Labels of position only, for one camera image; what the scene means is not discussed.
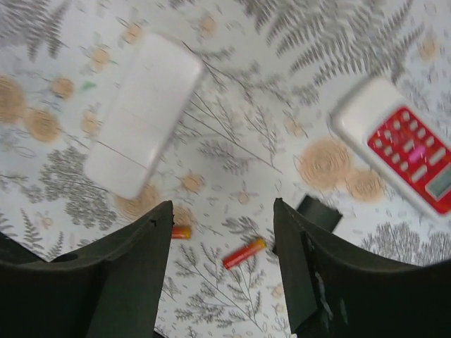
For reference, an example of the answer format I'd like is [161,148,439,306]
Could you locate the black battery cover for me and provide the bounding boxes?
[296,195,342,232]

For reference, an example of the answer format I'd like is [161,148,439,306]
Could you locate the floral table mat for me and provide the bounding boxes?
[1,1,450,337]

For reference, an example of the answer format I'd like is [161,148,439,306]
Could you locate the red white remote control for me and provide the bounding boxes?
[330,77,450,221]

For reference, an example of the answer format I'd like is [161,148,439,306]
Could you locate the red battery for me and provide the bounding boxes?
[222,238,266,270]
[171,226,192,239]

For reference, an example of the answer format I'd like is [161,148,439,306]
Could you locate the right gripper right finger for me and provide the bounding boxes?
[273,199,450,337]

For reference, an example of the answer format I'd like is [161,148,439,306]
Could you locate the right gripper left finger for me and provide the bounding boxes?
[1,201,173,337]

